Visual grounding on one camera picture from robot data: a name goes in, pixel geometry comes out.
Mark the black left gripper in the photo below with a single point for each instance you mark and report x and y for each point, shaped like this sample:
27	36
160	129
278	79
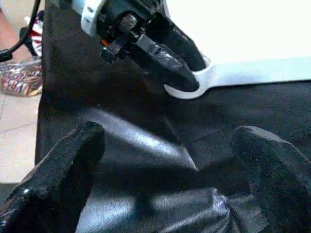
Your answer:
126	24

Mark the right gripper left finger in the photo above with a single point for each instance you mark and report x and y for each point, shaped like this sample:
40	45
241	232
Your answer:
53	184

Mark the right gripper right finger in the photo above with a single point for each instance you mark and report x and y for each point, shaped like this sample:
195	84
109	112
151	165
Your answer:
282	179

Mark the white plastic table top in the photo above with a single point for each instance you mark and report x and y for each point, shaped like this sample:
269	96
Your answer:
252	29

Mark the black table mat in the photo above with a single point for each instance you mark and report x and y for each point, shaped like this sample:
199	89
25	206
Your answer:
146	145

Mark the clear bag colourful contents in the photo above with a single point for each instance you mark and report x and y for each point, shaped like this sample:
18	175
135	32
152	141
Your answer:
22	77

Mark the red white cloth pile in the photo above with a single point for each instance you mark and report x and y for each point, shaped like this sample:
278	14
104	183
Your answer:
35	34

